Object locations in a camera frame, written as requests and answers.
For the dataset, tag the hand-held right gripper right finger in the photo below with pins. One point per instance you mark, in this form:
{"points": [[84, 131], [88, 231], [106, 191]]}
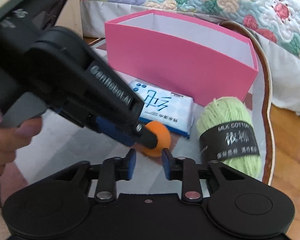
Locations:
{"points": [[167, 166]]}

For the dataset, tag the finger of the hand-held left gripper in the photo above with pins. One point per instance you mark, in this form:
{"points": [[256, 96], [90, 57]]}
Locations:
{"points": [[115, 130]]}

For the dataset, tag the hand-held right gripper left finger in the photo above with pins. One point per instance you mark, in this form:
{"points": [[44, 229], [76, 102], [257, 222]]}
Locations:
{"points": [[132, 166]]}

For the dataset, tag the orange makeup sponge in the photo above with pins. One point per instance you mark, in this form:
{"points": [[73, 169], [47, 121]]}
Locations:
{"points": [[162, 135]]}

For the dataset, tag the pink cardboard box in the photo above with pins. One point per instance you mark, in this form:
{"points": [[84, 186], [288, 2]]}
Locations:
{"points": [[177, 62]]}

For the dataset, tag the person's left hand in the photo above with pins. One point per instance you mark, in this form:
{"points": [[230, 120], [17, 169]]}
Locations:
{"points": [[7, 142]]}

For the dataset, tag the beige wooden cabinet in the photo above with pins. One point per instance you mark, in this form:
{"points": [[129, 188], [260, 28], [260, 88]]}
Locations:
{"points": [[75, 10]]}

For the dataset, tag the blue wet wipes pack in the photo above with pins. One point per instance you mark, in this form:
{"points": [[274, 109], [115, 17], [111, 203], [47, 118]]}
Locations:
{"points": [[165, 105]]}

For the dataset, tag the green yarn ball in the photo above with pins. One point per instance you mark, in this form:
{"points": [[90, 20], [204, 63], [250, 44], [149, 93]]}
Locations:
{"points": [[222, 115]]}

